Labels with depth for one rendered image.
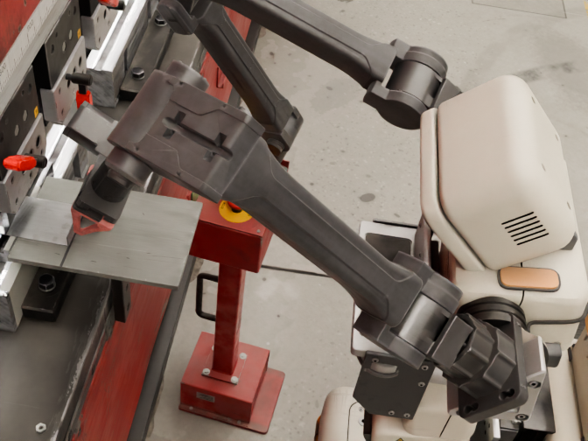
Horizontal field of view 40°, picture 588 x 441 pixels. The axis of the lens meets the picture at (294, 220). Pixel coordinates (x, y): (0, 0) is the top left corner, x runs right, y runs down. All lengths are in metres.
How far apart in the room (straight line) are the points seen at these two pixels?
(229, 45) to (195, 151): 0.70
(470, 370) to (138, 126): 0.47
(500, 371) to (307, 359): 1.45
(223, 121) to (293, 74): 2.62
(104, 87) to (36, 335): 0.57
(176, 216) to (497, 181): 0.58
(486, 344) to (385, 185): 1.96
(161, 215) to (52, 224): 0.17
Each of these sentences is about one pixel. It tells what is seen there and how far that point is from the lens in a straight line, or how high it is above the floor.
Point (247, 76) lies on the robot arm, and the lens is 1.40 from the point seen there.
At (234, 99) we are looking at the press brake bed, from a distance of 3.06.
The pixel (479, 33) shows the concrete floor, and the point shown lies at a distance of 3.76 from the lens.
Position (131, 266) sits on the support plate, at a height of 1.00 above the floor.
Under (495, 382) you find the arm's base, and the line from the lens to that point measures 0.97.
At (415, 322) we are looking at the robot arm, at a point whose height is 1.26.
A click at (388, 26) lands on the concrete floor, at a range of 3.66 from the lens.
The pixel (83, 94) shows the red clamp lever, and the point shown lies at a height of 1.14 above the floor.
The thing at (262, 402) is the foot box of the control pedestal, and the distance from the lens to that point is 2.27.
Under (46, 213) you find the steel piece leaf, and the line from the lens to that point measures 1.34.
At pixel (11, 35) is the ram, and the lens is 1.12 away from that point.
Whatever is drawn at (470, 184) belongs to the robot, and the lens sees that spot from 0.95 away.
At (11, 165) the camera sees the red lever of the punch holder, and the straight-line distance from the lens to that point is 1.09.
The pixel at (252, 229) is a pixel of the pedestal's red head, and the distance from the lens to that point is 1.61.
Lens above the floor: 1.98
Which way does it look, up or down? 47 degrees down
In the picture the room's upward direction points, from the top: 9 degrees clockwise
